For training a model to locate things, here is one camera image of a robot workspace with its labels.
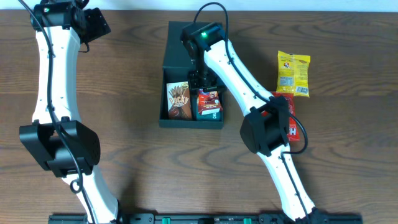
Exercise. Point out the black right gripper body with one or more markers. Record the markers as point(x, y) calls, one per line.
point(203, 81)

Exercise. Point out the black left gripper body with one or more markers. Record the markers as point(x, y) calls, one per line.
point(96, 25)

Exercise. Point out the red Hello Panda box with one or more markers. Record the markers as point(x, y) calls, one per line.
point(208, 102)

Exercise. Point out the black storage box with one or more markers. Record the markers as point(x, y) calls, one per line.
point(176, 67)

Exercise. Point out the brown Pocky chocolate box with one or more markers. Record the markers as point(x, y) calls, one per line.
point(178, 99)

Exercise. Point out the yellow snack packet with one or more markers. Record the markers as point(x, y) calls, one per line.
point(293, 74)

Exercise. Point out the red Hacks candy bag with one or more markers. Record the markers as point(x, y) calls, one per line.
point(293, 134)

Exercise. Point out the teal coconut cookies box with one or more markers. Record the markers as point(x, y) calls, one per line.
point(209, 117)

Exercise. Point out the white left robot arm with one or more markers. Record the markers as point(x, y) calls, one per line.
point(56, 138)

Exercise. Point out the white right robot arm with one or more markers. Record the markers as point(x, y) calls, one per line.
point(266, 117)

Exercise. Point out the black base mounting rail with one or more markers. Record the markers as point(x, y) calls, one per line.
point(265, 218)

